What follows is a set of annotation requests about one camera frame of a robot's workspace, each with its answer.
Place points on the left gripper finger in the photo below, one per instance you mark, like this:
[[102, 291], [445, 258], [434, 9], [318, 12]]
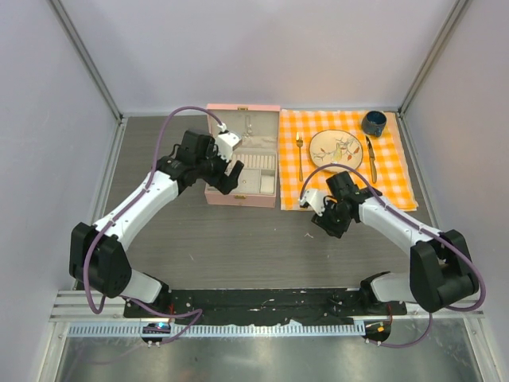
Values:
[[233, 177], [226, 185]]

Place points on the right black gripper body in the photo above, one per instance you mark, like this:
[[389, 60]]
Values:
[[335, 212]]

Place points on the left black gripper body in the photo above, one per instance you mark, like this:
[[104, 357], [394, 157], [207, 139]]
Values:
[[215, 165]]

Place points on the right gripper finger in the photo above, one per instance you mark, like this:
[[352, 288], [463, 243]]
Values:
[[336, 231], [322, 222]]

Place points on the pink jewelry box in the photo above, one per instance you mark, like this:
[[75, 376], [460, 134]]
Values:
[[258, 126]]

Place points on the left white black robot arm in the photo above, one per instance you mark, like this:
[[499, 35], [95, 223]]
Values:
[[98, 251]]

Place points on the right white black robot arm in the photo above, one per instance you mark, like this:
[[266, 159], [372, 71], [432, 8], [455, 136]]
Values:
[[440, 269]]

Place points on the gold fork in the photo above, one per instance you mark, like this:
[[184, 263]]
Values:
[[299, 143]]

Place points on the bird pattern plate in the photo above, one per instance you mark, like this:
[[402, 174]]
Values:
[[336, 147]]

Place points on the gold knife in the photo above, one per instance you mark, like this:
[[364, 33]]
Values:
[[371, 155]]

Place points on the dark blue mug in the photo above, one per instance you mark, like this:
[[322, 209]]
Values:
[[374, 123]]

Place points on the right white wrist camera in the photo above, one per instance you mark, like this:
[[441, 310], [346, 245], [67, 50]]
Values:
[[314, 199]]

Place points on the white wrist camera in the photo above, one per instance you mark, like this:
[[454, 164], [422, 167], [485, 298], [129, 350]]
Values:
[[314, 199], [227, 141]]

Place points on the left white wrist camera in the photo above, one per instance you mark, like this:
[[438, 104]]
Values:
[[227, 141]]

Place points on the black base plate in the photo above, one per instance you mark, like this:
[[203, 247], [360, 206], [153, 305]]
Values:
[[268, 307]]

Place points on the aluminium frame rail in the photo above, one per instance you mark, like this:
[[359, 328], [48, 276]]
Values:
[[72, 306]]

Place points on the white slotted cable duct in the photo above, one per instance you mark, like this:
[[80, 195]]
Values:
[[157, 329]]

